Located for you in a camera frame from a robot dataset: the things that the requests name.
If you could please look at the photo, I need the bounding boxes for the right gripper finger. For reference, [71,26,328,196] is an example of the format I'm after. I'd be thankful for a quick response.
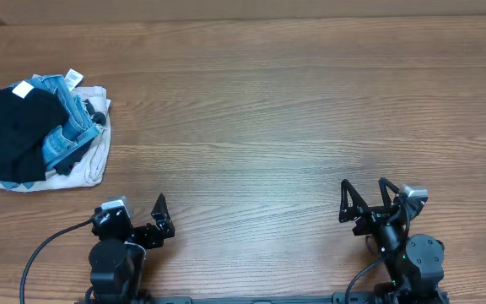
[338,179,368,223]
[378,177,399,208]

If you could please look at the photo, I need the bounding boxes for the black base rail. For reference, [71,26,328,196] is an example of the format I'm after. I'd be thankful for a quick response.
[149,290,451,304]

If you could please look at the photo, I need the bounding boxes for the black folded garment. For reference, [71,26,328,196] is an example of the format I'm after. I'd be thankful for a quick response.
[0,88,68,183]

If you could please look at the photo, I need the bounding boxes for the beige folded garment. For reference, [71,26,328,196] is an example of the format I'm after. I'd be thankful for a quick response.
[0,86,111,193]

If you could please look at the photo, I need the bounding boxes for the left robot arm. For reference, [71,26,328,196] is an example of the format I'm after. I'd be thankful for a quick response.
[86,194,176,304]

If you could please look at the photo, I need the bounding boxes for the blue denim jeans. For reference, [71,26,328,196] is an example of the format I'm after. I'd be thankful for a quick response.
[3,75,107,182]

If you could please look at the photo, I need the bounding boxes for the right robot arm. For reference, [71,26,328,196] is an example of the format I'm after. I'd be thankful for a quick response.
[334,177,449,304]

